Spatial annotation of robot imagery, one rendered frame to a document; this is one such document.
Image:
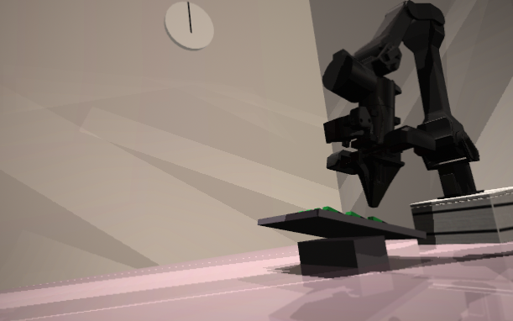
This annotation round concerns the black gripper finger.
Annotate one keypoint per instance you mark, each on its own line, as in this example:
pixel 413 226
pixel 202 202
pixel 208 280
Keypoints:
pixel 363 173
pixel 382 171

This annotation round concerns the grey switch panel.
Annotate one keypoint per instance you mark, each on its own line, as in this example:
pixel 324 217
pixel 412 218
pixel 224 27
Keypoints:
pixel 351 240

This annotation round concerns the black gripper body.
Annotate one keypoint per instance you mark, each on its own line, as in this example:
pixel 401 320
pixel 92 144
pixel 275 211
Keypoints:
pixel 387 141

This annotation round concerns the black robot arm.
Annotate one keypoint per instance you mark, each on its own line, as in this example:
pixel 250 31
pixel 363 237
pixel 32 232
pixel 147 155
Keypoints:
pixel 359 78

